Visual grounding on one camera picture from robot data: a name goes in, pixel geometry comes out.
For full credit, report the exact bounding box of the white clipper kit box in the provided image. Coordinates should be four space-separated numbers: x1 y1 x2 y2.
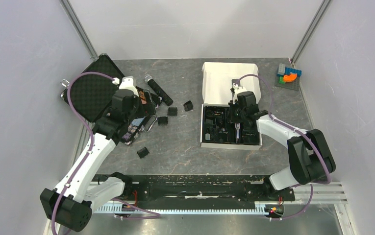
200 62 261 150

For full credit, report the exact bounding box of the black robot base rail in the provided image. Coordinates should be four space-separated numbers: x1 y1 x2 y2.
90 173 297 203

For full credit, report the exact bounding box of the black microphone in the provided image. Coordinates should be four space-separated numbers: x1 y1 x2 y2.
145 74 174 106

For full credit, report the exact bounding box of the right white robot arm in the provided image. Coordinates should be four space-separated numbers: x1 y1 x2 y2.
229 92 336 200

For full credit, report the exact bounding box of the black clipper comb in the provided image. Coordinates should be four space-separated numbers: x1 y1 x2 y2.
137 147 150 159
183 100 194 112
167 107 178 116
157 117 168 126

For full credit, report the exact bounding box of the orange curved toy piece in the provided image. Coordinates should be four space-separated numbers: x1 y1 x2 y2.
282 73 298 83

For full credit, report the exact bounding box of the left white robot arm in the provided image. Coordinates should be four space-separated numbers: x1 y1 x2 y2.
40 88 145 235

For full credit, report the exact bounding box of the blue toy brick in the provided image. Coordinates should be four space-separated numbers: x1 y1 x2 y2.
284 67 302 77

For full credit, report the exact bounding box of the grey toy brick baseplate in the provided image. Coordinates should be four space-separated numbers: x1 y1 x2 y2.
275 77 300 91

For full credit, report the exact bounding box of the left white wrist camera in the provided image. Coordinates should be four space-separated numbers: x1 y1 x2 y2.
119 76 139 96

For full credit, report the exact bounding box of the silver hair clipper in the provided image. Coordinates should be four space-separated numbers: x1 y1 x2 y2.
234 122 242 143

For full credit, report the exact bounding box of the green toy brick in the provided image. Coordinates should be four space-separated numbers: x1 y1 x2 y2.
278 76 286 84

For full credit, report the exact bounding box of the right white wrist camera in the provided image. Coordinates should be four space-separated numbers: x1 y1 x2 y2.
230 83 248 104

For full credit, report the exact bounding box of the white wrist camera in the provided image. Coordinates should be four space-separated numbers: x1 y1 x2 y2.
230 83 248 104
119 76 139 96

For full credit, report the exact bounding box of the white cable duct strip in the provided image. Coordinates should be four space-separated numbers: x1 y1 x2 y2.
94 201 269 216

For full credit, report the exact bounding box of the grey toy brick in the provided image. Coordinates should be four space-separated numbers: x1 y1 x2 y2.
277 63 286 77

